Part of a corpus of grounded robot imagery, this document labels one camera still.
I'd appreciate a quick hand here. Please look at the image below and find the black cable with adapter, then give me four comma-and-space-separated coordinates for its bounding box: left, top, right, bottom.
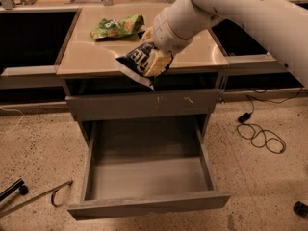
236, 88, 304, 155

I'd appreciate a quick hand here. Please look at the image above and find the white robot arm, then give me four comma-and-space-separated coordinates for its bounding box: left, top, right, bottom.
148, 0, 308, 87

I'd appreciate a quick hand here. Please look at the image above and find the closed top drawer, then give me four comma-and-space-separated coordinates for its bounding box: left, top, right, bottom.
66, 89, 219, 121

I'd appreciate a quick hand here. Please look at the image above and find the blue chip bag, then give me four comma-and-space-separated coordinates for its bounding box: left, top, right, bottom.
115, 41, 174, 91

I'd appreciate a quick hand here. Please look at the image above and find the metal rod on floor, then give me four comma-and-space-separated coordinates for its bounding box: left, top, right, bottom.
0, 180, 73, 218

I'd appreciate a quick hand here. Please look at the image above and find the grey drawer cabinet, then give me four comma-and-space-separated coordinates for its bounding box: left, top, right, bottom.
57, 4, 230, 220

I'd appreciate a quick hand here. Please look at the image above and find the green chip bag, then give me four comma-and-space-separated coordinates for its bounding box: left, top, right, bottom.
90, 14, 144, 39

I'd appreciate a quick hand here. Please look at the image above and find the open middle drawer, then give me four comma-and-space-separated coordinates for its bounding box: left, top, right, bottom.
68, 115, 230, 220

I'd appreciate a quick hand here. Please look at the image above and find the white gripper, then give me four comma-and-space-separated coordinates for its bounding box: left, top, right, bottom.
141, 8, 193, 77

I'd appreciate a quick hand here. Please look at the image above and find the black wheel at right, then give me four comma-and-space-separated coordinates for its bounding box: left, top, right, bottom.
294, 201, 308, 217

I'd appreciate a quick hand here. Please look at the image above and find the black pole with wheel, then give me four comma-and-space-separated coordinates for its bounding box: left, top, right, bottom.
0, 179, 28, 202

